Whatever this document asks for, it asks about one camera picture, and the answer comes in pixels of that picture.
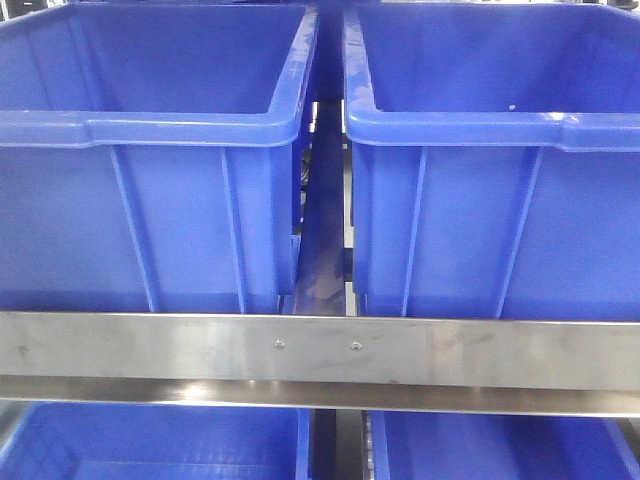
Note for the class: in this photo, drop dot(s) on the blue bin upper shelf right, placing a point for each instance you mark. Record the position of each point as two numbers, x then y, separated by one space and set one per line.
495 156

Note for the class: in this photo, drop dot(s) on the blue bin lower shelf left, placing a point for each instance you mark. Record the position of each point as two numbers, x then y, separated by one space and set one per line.
145 441

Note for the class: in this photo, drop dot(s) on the steel shelf crossbar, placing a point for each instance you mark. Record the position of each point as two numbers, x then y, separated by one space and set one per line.
363 363

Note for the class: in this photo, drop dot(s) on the blue bin lower shelf right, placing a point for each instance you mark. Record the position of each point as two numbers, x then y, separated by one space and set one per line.
413 445

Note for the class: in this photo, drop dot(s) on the blue bin shelf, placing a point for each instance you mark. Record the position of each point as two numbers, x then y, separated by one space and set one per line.
150 155
413 445
145 441
495 156

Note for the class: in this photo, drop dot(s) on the blue bin upper shelf left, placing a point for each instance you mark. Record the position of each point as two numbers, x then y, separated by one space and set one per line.
150 155

